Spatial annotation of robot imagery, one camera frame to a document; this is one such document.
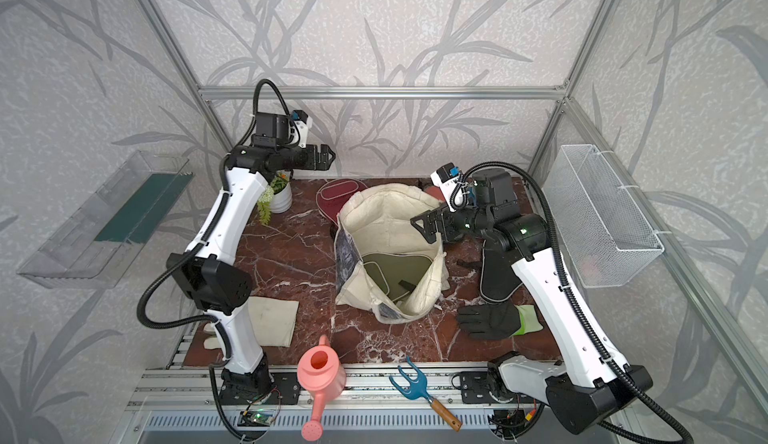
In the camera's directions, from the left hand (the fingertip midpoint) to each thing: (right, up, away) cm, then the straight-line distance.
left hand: (322, 154), depth 83 cm
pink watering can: (+5, -52, -17) cm, 55 cm away
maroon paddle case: (-3, -11, +26) cm, 28 cm away
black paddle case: (+52, -37, +5) cm, 64 cm away
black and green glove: (+50, -48, +2) cm, 69 cm away
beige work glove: (-15, -48, +3) cm, 51 cm away
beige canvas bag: (+15, -19, +8) cm, 25 cm away
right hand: (+28, -16, -15) cm, 36 cm away
